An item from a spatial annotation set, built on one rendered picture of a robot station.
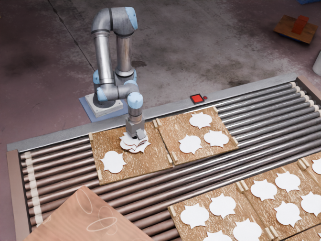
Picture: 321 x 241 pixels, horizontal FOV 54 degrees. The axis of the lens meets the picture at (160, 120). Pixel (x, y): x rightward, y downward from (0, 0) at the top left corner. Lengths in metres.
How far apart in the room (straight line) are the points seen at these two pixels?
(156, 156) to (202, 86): 1.99
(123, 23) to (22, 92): 2.15
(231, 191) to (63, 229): 0.86
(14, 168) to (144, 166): 0.69
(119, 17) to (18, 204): 1.06
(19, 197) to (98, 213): 0.43
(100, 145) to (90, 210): 0.46
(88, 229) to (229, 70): 2.93
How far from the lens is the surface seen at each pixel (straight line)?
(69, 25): 4.61
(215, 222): 1.66
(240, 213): 1.71
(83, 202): 1.55
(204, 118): 2.01
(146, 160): 1.78
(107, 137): 1.88
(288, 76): 2.60
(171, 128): 1.94
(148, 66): 3.84
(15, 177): 1.81
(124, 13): 1.74
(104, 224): 1.50
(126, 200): 1.68
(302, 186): 1.93
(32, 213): 1.73
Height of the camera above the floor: 2.41
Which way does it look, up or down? 48 degrees down
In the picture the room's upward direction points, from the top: 6 degrees clockwise
